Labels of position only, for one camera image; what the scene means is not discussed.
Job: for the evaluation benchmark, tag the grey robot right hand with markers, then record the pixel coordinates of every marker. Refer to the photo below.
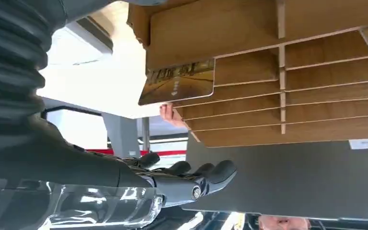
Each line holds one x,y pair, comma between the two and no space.
60,168

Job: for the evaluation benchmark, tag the person's left hand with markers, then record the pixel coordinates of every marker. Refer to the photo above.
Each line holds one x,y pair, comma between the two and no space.
169,114

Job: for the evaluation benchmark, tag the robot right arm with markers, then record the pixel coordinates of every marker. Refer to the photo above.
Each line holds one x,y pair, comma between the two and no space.
9,57

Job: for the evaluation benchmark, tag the chrome stanchion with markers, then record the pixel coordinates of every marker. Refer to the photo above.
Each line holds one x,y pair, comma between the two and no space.
145,133

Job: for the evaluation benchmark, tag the red barrier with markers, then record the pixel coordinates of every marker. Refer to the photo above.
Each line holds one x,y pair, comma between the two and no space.
168,153

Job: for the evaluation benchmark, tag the white pillar stand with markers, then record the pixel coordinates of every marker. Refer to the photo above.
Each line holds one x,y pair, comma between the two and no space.
122,135

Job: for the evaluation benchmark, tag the wooden slotted card box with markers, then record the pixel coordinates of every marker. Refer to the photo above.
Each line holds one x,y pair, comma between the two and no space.
234,28

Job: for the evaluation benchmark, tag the person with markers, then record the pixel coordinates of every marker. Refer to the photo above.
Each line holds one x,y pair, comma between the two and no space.
282,223

